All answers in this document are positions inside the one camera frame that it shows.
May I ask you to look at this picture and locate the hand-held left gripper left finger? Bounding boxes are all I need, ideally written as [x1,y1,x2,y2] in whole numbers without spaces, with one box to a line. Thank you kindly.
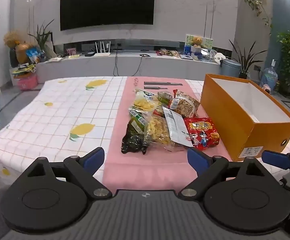
[26,147,113,199]

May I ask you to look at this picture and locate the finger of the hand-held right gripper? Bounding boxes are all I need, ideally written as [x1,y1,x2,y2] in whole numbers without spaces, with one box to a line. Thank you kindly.
[262,150,290,171]

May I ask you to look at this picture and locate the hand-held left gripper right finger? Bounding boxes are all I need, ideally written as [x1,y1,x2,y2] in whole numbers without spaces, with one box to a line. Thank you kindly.
[178,147,267,199]

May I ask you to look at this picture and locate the red snack packet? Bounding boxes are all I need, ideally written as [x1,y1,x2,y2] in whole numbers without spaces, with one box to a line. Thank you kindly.
[184,117,221,151]

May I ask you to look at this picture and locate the dark seaweed packet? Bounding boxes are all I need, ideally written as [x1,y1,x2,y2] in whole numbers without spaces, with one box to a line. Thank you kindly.
[121,119,148,155]

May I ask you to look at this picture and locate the orange cardboard box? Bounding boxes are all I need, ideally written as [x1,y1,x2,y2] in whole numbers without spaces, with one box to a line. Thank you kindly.
[200,74,290,162]

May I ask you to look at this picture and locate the nut snack packet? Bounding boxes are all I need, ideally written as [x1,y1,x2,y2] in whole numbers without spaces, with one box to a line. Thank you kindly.
[170,89,201,118]

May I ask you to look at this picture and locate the yellow chips packet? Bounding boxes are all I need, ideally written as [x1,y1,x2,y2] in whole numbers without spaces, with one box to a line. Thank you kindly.
[132,89,162,113]

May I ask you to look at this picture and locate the pile of snacks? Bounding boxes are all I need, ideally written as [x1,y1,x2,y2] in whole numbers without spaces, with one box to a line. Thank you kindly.
[156,49,181,57]

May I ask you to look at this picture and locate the white silver packet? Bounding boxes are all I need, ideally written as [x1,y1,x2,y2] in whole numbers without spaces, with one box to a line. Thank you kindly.
[162,106,194,147]

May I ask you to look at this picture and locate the pink table mat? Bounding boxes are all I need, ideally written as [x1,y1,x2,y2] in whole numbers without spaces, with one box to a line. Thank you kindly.
[102,76,236,198]

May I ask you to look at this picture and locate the clear yellow noodle packet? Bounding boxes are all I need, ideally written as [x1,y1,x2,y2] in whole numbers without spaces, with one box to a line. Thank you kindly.
[144,112,172,147]

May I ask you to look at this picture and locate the green vegetable packet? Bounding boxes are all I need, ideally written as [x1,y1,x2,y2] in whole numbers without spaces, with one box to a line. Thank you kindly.
[157,91,173,108]

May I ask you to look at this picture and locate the blue water jug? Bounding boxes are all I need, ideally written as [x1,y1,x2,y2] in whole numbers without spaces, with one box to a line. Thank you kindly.
[261,67,279,92]

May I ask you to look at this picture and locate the grey television cabinet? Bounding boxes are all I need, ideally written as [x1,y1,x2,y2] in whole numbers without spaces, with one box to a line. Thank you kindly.
[36,52,221,83]

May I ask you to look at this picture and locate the grey trash can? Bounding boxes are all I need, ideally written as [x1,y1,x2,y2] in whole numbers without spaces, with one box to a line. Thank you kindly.
[221,59,242,79]

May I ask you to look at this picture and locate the pink basket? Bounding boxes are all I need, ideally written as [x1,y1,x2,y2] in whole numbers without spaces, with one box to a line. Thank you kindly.
[17,74,38,91]

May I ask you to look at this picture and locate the dark leaf potted plant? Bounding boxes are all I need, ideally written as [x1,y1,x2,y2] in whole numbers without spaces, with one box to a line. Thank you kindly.
[229,39,268,79]

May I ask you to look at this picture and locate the white router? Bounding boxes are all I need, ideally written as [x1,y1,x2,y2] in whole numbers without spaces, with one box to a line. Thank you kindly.
[94,41,111,57]

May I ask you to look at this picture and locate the white blue pot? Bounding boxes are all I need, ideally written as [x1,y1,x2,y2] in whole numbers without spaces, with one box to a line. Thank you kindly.
[193,47,204,61]

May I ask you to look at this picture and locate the pile of yellow packets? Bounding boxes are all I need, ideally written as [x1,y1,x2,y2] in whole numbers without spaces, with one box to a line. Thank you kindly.
[12,64,37,79]

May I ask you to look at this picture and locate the green picture card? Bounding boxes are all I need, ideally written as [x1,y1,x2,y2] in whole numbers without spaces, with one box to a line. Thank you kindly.
[185,34,213,52]

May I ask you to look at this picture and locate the brown teddy bear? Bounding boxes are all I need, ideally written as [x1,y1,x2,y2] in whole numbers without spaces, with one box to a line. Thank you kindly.
[191,36,203,48]

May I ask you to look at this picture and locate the blue snack bag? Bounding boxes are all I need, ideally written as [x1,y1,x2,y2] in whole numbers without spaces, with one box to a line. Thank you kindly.
[26,47,42,63]

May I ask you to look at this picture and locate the orange vase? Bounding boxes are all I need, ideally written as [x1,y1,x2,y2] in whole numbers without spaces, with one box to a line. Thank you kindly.
[16,42,34,64]

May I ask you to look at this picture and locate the long leaf potted plant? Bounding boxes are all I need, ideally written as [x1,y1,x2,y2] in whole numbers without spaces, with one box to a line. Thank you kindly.
[27,19,55,56]

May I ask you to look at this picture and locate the dried yellow flowers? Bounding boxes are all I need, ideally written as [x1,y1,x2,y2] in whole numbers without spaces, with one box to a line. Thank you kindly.
[3,30,23,48]

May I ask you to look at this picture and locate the hanging vine plant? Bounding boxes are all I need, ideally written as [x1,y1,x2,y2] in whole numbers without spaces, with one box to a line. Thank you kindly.
[243,0,273,34]

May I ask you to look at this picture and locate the black looped cable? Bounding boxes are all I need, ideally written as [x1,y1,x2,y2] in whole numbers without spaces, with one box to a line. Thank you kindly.
[132,53,149,77]

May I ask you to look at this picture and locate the black wall television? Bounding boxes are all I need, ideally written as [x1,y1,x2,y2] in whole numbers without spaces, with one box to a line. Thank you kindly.
[60,0,157,31]

